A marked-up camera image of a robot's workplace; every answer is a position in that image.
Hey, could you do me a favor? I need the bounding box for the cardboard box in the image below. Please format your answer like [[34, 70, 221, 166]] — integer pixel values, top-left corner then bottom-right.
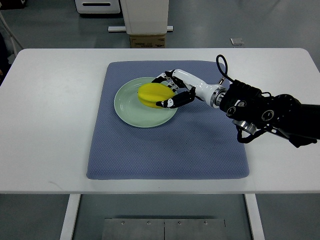
[[129, 34, 166, 49]]

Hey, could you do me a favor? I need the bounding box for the pale green plate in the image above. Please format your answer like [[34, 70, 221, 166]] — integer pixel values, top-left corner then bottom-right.
[[114, 77, 177, 128]]

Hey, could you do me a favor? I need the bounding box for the white machine with slot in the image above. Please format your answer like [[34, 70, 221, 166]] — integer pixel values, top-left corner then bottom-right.
[[74, 0, 121, 14]]

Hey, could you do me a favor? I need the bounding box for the white tubing at left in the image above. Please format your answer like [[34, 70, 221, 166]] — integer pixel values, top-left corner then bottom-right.
[[0, 13, 24, 50]]

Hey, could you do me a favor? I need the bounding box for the blue textured mat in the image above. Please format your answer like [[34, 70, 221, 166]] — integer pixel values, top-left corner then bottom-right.
[[86, 60, 250, 180]]

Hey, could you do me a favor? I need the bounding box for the white pedestal column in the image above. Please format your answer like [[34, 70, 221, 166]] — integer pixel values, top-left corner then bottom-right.
[[108, 0, 174, 35]]

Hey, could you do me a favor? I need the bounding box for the small grey floor object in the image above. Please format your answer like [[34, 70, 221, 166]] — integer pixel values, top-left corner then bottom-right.
[[230, 37, 245, 46]]

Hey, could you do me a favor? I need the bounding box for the grey metal base plate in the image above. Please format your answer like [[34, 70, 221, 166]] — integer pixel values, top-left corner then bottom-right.
[[102, 218, 228, 240]]

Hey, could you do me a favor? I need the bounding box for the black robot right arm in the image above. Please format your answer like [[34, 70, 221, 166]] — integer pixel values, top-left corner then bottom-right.
[[219, 69, 320, 148]]

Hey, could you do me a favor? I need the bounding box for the white table frame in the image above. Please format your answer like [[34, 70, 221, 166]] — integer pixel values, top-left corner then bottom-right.
[[59, 193, 265, 240]]

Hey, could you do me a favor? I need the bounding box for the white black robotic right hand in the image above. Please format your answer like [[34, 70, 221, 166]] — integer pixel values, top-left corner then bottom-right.
[[152, 69, 227, 109]]

